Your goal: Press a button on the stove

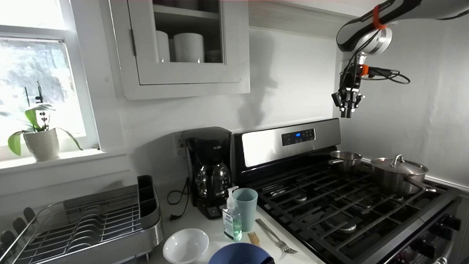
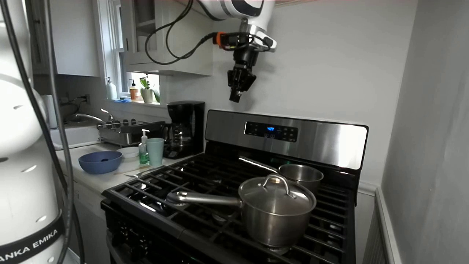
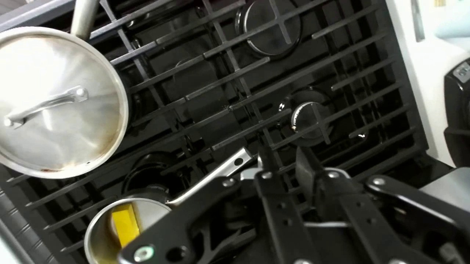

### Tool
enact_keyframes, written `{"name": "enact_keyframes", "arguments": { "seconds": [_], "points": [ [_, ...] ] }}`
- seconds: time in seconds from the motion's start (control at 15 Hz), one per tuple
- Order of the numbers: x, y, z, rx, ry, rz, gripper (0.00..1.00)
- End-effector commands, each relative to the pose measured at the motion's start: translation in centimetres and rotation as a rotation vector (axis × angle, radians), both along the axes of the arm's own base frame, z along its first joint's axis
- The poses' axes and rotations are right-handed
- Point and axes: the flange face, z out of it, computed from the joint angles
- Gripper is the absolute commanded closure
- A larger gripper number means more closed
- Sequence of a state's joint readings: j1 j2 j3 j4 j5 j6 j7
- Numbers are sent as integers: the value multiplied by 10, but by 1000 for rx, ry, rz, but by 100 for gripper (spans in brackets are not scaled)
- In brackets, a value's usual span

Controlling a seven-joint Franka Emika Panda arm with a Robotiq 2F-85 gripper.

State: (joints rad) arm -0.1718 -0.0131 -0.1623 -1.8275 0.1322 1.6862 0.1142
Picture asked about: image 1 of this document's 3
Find green hand sanitizer bottle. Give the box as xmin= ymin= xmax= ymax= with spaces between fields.
xmin=222 ymin=187 xmax=245 ymax=244

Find black coffee maker cable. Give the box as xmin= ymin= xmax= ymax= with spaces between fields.
xmin=166 ymin=178 xmax=194 ymax=224

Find black cast iron stove grates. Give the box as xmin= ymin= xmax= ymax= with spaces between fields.
xmin=254 ymin=160 xmax=452 ymax=262

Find white framed window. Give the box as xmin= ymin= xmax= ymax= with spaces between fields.
xmin=0 ymin=0 xmax=102 ymax=166

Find blue bowl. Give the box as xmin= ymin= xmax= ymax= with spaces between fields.
xmin=209 ymin=243 xmax=276 ymax=264

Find wrist camera with orange mount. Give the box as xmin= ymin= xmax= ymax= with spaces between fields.
xmin=358 ymin=64 xmax=374 ymax=80

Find white wall cabinet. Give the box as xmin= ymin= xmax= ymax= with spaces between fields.
xmin=248 ymin=0 xmax=379 ymax=37

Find steel dish rack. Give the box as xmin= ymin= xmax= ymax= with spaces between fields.
xmin=0 ymin=175 xmax=166 ymax=264

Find stainless steel gas stove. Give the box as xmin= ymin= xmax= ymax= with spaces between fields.
xmin=234 ymin=118 xmax=464 ymax=264

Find white glass door cabinet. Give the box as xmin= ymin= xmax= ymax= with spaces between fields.
xmin=100 ymin=0 xmax=253 ymax=103

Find black drip coffee maker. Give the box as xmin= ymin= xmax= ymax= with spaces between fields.
xmin=182 ymin=128 xmax=235 ymax=222

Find metal fork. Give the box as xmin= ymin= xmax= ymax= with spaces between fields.
xmin=254 ymin=219 xmax=300 ymax=257

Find white plant pot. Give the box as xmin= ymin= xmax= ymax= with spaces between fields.
xmin=23 ymin=128 xmax=62 ymax=165

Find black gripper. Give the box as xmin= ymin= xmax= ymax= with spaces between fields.
xmin=332 ymin=65 xmax=367 ymax=119

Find white bowl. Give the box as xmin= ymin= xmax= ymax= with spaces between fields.
xmin=162 ymin=228 xmax=212 ymax=264

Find green leafy plant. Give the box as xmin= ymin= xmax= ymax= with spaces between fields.
xmin=6 ymin=102 xmax=84 ymax=159

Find narrow white canister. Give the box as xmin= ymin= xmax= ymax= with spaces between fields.
xmin=156 ymin=30 xmax=172 ymax=64

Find wide white canister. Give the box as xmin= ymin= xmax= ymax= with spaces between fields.
xmin=174 ymin=33 xmax=206 ymax=65

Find large steel pot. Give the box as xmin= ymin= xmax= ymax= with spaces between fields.
xmin=370 ymin=155 xmax=439 ymax=197

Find stove control display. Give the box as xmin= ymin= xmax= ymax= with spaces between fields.
xmin=281 ymin=128 xmax=317 ymax=147

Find steel pot lid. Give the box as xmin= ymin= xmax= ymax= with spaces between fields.
xmin=386 ymin=155 xmax=431 ymax=180

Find teal plastic cup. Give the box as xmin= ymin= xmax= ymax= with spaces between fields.
xmin=232 ymin=188 xmax=260 ymax=235

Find black stove knob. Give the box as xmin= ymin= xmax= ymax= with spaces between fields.
xmin=415 ymin=238 xmax=445 ymax=263
xmin=440 ymin=215 xmax=464 ymax=234

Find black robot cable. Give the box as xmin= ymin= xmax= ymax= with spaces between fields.
xmin=368 ymin=67 xmax=412 ymax=87

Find small steel saucepan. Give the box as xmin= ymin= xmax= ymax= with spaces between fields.
xmin=327 ymin=150 xmax=364 ymax=174

